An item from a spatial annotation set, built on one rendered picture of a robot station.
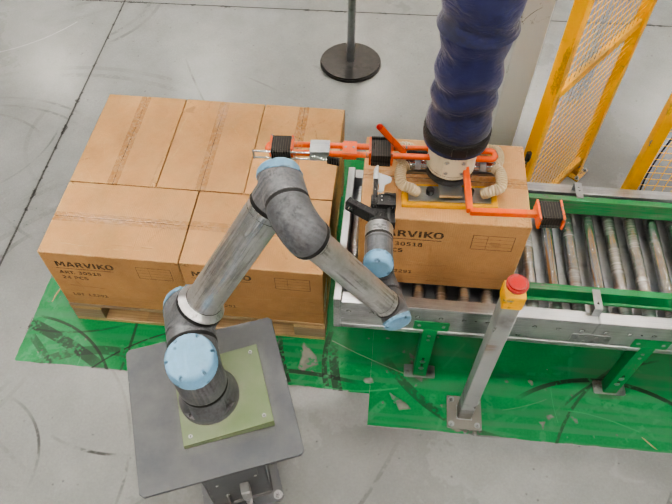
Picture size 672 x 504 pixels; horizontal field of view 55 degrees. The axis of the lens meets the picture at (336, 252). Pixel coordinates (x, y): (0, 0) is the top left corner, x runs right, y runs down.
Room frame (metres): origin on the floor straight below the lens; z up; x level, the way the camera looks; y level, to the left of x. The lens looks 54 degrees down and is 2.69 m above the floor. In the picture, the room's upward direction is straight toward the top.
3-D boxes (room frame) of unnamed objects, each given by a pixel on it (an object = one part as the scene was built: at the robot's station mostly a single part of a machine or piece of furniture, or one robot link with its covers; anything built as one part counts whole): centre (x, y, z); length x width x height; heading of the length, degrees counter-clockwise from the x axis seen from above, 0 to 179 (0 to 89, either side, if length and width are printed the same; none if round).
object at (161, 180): (2.01, 0.60, 0.34); 1.20 x 1.00 x 0.40; 84
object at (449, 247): (1.60, -0.40, 0.75); 0.60 x 0.40 x 0.40; 85
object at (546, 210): (1.33, -0.69, 1.08); 0.09 x 0.08 x 0.05; 177
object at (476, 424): (1.09, -0.56, 0.01); 0.15 x 0.15 x 0.03; 84
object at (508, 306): (1.09, -0.56, 0.50); 0.07 x 0.07 x 1.00; 84
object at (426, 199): (1.51, -0.40, 0.97); 0.34 x 0.10 x 0.05; 87
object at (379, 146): (1.61, -0.16, 1.08); 0.10 x 0.08 x 0.06; 177
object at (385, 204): (1.34, -0.15, 1.08); 0.12 x 0.09 x 0.08; 177
